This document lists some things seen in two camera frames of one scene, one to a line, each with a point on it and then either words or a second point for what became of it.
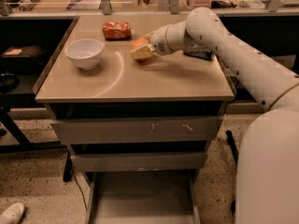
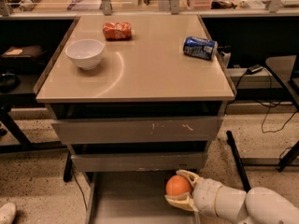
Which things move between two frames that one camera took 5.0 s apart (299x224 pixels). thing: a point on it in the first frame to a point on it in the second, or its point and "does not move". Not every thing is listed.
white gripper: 159,41 to 205,196
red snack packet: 117,31 does not move
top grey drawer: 138,130 does not move
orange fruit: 140,42 to 177,185
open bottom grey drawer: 143,197 does not move
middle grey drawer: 139,161 does not move
